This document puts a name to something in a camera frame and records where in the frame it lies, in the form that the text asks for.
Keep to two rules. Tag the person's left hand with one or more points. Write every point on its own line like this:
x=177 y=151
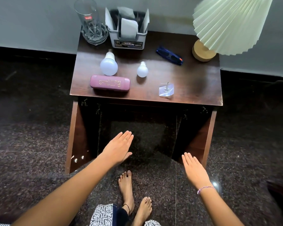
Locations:
x=116 y=150

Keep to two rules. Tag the person's right hand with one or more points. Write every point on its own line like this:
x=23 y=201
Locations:
x=195 y=172

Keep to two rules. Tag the person's left little finger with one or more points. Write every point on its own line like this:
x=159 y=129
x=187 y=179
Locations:
x=117 y=136

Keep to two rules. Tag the person's right fingers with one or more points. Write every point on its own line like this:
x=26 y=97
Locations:
x=189 y=161

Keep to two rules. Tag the person's left middle finger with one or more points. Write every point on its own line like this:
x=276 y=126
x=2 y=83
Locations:
x=128 y=137

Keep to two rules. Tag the person's left thumb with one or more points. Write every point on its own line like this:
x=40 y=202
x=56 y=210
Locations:
x=127 y=156

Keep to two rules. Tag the person's right forearm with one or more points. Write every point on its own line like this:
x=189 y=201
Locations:
x=218 y=208

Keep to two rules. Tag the person's left forearm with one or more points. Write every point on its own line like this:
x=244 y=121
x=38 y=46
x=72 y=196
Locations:
x=68 y=195

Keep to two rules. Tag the person's left foot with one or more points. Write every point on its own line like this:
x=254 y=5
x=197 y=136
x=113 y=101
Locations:
x=126 y=190

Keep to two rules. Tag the person's foot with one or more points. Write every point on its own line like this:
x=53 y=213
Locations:
x=126 y=190
x=143 y=210

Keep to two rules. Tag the black anklet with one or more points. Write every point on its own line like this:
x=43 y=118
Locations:
x=128 y=208

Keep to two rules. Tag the maroon glasses case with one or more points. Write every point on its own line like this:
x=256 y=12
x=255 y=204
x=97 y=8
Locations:
x=110 y=83

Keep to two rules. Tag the person's right foot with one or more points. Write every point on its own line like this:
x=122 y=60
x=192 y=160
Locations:
x=143 y=210

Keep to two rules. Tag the dark blue trouser leg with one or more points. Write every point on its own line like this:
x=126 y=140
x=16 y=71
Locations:
x=119 y=217

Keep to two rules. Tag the black white patterned garment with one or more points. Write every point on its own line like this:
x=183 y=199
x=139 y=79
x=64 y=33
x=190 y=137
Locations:
x=101 y=215

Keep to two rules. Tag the small white light bulb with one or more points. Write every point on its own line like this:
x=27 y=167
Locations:
x=142 y=71

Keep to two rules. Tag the large white light bulb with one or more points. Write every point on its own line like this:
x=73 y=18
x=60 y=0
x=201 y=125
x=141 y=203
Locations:
x=109 y=65

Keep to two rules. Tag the dark brown wooden side table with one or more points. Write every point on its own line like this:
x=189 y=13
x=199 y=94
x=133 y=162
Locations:
x=191 y=79

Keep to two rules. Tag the blue sunglasses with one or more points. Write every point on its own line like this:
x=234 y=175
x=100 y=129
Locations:
x=169 y=55

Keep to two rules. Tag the grey napkin holder box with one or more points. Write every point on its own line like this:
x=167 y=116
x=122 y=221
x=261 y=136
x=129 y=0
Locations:
x=128 y=41

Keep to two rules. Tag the grey folded tissue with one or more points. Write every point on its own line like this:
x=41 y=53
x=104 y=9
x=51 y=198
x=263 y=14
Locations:
x=129 y=27

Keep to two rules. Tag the tall clear drinking glass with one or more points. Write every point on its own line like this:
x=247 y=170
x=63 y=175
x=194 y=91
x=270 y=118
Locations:
x=90 y=23

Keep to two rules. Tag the white paper napkin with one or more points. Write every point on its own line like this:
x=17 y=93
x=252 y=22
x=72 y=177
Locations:
x=109 y=19

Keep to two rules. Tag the pleated shade table lamp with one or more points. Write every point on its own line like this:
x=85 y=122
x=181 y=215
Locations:
x=231 y=23

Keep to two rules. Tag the clear adhesive wall hook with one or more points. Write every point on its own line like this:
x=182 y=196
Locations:
x=166 y=90

